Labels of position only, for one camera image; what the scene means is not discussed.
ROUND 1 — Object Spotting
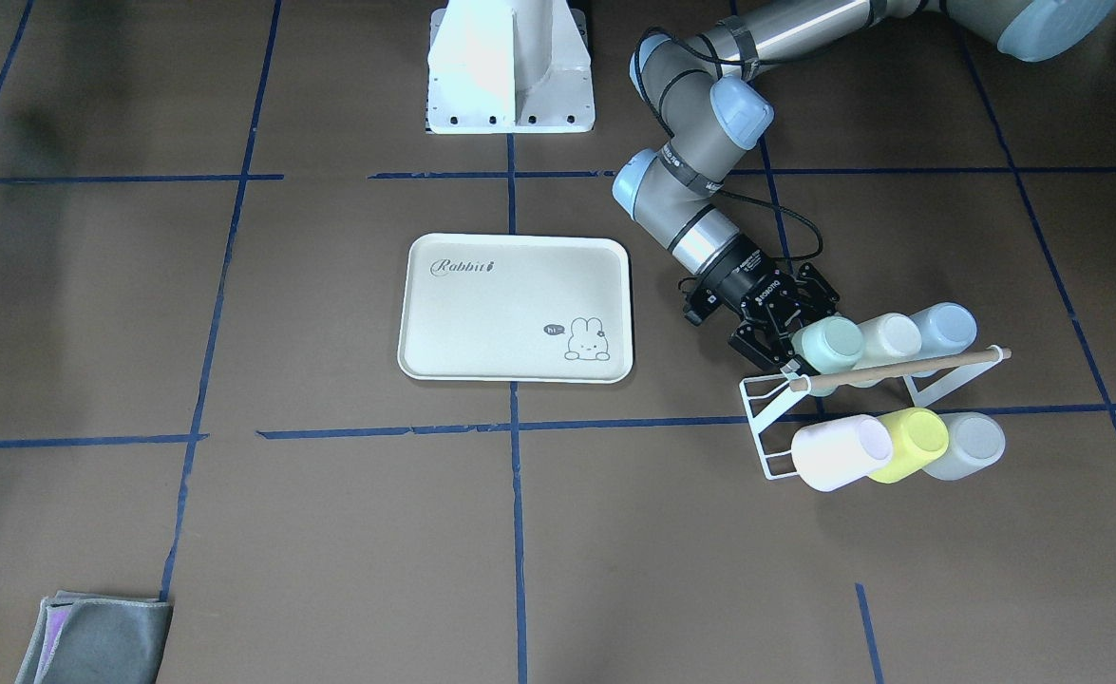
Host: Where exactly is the yellow cup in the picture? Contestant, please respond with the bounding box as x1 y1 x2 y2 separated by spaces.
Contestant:
869 408 950 484

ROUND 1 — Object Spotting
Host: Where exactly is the cream rabbit serving tray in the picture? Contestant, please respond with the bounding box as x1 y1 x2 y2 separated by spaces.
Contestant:
397 233 634 384

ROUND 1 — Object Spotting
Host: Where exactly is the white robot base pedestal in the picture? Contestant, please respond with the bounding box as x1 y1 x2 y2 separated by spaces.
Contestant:
425 1 596 135

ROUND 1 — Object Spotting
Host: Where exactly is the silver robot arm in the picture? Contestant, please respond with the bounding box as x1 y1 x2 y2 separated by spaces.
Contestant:
613 1 1114 376

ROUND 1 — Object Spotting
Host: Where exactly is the white wire cup rack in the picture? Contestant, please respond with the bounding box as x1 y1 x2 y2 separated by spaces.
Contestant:
737 345 1012 492

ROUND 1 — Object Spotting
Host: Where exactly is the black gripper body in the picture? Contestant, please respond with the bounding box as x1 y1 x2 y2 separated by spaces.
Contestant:
683 237 804 326

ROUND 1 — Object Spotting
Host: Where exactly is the green cup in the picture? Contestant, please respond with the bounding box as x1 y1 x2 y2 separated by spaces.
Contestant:
791 315 865 375

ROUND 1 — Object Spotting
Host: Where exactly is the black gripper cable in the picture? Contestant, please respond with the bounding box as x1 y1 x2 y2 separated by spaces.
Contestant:
634 33 822 262

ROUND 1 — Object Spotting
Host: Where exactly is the grey cup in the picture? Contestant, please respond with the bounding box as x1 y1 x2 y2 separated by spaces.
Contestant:
921 412 1008 481

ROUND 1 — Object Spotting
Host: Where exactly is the cream cup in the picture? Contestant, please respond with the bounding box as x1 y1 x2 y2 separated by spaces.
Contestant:
856 314 923 369

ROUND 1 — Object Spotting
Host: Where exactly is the folded grey cloth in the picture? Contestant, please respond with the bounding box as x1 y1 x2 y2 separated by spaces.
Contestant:
15 590 174 683

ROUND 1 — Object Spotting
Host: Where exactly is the blue cup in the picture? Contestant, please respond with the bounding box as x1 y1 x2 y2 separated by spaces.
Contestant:
910 302 978 358

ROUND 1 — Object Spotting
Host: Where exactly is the pink cup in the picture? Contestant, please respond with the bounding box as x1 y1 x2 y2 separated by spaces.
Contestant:
789 414 893 492

